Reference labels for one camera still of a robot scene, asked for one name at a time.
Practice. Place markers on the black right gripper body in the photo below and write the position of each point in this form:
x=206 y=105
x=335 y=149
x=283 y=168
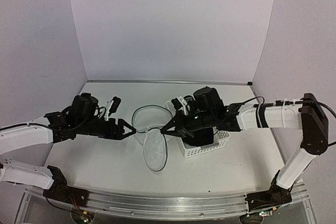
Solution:
x=205 y=120

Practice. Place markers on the black bra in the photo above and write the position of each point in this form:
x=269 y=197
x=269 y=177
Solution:
x=201 y=138

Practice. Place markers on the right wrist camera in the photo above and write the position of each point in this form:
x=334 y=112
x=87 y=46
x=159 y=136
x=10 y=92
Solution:
x=183 y=104

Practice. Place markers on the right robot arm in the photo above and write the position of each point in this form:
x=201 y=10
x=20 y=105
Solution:
x=305 y=120

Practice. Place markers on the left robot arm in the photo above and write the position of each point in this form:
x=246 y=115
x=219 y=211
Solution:
x=36 y=132

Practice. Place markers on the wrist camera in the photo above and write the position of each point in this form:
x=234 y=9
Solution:
x=111 y=107
x=183 y=104

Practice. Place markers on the aluminium front rail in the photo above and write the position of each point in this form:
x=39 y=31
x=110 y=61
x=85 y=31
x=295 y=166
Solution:
x=160 y=207

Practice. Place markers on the white plastic basket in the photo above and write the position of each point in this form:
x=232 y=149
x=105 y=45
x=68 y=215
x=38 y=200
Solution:
x=219 y=137

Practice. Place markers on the white mesh laundry bag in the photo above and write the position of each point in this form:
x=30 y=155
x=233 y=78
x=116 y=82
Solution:
x=148 y=121

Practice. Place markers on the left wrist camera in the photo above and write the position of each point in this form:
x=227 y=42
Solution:
x=111 y=107

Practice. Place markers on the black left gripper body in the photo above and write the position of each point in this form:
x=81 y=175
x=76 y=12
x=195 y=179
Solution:
x=87 y=128

